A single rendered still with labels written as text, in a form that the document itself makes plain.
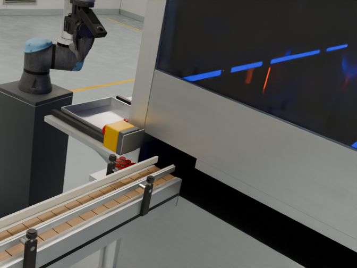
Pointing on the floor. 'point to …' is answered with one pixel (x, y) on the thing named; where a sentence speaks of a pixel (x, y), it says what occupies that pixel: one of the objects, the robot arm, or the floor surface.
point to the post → (145, 77)
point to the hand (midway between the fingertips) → (82, 59)
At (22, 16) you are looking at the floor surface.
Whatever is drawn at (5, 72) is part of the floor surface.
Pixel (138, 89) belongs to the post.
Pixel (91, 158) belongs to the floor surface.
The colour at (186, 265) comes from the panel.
